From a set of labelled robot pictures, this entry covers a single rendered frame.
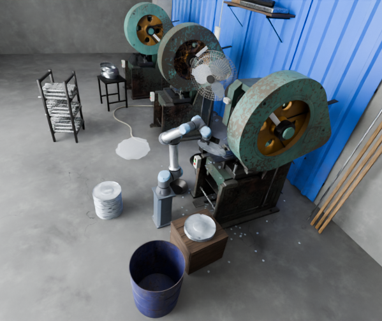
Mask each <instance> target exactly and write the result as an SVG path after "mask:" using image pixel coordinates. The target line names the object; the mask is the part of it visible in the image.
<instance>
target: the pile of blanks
mask: <svg viewBox="0 0 382 321"><path fill-rule="evenodd" d="M93 199H94V205H95V209H96V214H97V216H98V217H99V218H102V219H105V220H110V219H113V218H116V217H118V216H119V215H120V214H121V213H122V210H123V207H122V191H121V193H120V194H119V195H118V196H117V197H116V198H114V199H111V200H108V201H101V200H99V199H96V198H95V197H94V196H93Z"/></svg>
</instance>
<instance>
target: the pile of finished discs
mask: <svg viewBox="0 0 382 321"><path fill-rule="evenodd" d="M184 231H185V233H186V234H187V236H188V237H189V238H190V239H192V240H193V241H197V242H206V241H207V240H210V239H212V237H213V236H214V234H215V231H216V225H215V223H214V221H213V220H212V219H211V218H210V217H208V216H206V215H203V214H202V215H200V214H194V215H191V216H189V217H188V218H187V219H186V221H185V224H184Z"/></svg>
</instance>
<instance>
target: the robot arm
mask: <svg viewBox="0 0 382 321"><path fill-rule="evenodd" d="M196 129H198V130H199V132H200V133H201V136H200V137H201V139H200V142H202V143H206V144H207V145H210V142H212V143H215V144H219V141H220V139H218V138H215V137H213V136H211V130H210V128H209V127H207V126H206V124H205V122H204V121H203V120H202V119H201V117H200V116H199V115H197V116H195V117H193V118H192V120H191V121H190V122H188V123H185V124H182V125H180V126H179V127H177V128H174V129H170V130H169V131H165V132H163V133H161V134H160V135H159V142H160V143H161V144H163V145H169V151H170V166H169V167H168V169H169V170H168V171H167V170H163V171H161V172H160V173H159V174H158V186H157V188H156V193H157V195H159V196H163V197H165V196H168V195H170V193H171V188H170V182H172V181H174V180H176V179H178V178H180V177H181V176H182V174H183V170H182V168H181V167H180V166H179V148H178V144H179V143H180V139H181V138H182V135H184V134H187V133H189V132H191V131H194V130H196Z"/></svg>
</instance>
